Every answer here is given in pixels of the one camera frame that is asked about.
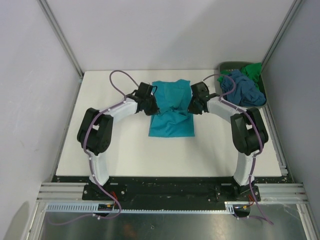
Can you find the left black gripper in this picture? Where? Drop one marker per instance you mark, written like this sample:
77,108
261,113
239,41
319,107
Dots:
151,97

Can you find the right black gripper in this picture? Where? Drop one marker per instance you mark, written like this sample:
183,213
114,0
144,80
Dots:
193,97

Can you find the teal t-shirt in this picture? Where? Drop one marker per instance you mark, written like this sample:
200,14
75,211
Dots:
173,119

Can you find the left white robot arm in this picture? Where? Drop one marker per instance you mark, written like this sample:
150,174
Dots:
95,132

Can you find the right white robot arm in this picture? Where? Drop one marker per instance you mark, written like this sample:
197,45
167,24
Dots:
248,130

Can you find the grey plastic bin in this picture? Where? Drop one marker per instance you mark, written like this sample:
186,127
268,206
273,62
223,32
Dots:
245,81

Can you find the dark blue t-shirt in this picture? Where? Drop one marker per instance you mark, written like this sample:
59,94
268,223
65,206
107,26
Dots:
245,94

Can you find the green t-shirt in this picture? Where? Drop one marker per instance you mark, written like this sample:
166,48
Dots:
249,69

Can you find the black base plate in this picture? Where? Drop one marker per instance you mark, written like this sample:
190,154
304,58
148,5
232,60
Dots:
172,193

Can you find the right aluminium corner post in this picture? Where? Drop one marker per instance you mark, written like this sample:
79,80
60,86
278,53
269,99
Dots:
287,21

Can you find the aluminium corner post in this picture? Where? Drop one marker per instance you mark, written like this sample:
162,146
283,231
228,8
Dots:
287,21
49,14

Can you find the left aluminium corner post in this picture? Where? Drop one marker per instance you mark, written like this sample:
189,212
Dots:
49,14

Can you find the aluminium frame rail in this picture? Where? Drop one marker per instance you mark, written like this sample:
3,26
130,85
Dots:
60,192

